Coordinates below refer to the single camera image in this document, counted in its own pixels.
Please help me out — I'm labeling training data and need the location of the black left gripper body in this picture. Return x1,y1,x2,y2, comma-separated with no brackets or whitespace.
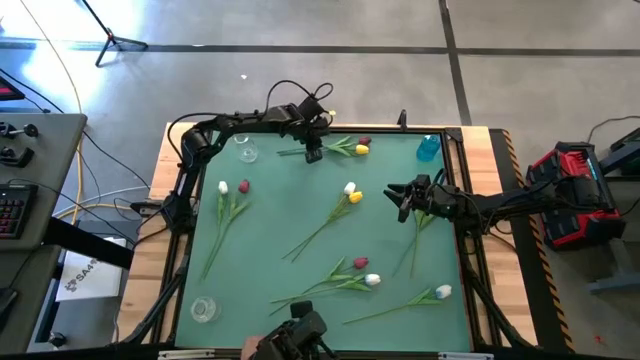
272,95,334,165

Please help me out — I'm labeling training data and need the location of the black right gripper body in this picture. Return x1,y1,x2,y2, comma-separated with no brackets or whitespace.
412,173,461,217

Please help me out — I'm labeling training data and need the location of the white artificial tulip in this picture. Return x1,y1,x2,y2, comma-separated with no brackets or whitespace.
268,272,382,317
342,283,453,325
199,180,231,281
281,181,357,261

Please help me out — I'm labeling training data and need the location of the blue glass vase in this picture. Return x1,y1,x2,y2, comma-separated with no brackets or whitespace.
415,133,442,163

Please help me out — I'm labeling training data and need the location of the tall clear glass vase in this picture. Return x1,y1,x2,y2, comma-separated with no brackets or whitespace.
233,133,260,164

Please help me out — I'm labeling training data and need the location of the round clear glass vase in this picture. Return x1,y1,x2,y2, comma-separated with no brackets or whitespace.
189,295,222,324

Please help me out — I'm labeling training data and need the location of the green table mat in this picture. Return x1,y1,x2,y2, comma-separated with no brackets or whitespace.
174,130,472,353

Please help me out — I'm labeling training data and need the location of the red and black tool case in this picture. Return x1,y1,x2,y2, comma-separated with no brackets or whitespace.
527,141,626,251

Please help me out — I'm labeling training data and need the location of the black yellow hazard strip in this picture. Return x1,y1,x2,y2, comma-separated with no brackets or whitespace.
489,128,576,354

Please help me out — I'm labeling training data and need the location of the white label plate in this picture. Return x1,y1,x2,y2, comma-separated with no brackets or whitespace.
158,348,216,360
438,351,495,360

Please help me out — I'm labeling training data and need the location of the black handheld device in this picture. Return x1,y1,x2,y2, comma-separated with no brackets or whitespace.
252,299,337,360

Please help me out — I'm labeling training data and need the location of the dark equipment box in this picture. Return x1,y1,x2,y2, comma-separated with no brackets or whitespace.
598,127,640,177

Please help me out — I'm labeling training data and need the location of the blue-grey stand base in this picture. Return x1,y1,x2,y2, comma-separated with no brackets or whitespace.
587,238,640,296

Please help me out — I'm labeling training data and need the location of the black tripod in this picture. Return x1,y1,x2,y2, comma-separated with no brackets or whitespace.
79,0,150,69

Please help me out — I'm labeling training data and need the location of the person's hand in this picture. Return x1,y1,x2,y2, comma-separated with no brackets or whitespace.
240,335,264,360

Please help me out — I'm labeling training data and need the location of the wooden table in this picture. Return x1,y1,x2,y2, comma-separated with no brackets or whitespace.
115,122,539,349

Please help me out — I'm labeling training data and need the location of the black desk bar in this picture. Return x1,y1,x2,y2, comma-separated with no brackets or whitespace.
43,217,135,271

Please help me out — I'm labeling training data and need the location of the grey desk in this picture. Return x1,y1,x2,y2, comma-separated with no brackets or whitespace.
0,113,89,355

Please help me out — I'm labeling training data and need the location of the white printed paper sign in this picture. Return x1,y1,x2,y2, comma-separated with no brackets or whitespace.
54,237,130,303

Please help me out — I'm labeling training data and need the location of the black knobbed lever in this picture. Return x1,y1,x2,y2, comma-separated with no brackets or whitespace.
0,122,40,141

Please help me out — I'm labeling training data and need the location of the black desk clamp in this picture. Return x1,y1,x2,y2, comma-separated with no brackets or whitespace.
0,146,35,169

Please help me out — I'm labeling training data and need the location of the dark screen with red glow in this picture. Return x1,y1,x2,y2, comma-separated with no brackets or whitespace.
0,74,26,103

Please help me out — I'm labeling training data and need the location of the black keyboard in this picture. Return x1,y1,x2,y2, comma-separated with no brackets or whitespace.
0,183,40,240

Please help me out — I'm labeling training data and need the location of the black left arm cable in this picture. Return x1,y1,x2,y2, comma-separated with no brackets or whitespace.
264,78,335,114

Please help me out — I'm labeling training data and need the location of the black metal table frame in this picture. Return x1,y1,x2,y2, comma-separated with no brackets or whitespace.
107,122,539,360

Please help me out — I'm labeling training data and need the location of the black floor cable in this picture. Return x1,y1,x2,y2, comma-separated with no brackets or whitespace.
82,130,152,191

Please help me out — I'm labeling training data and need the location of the grey floor cable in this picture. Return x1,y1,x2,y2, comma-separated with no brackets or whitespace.
585,114,640,145

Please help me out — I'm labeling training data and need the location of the white floor cable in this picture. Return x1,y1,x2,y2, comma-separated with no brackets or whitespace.
52,185,151,220

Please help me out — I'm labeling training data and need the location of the yellow cable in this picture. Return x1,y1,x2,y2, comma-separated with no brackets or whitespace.
17,0,136,226

